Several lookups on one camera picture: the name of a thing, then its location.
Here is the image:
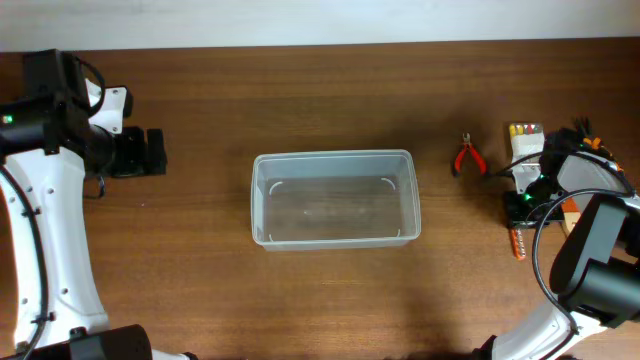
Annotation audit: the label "orange socket bit holder strip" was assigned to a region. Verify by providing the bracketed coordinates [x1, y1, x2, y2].
[509, 228, 526, 261]

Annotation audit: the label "red handled diagonal cutters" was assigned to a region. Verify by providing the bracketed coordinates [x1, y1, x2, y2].
[451, 131, 489, 178]

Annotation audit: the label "clear plastic storage container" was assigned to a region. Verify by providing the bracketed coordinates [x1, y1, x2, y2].
[251, 149, 422, 251]

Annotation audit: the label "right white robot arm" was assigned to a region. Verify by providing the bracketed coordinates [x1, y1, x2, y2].
[472, 124, 639, 359]

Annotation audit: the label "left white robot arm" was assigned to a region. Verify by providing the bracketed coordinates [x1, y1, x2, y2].
[1, 49, 167, 360]

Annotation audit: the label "clear box of bits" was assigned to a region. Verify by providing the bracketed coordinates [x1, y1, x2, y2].
[509, 123, 545, 194]

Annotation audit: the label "orange scraper with wooden handle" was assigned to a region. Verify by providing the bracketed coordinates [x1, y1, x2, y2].
[561, 198, 581, 236]

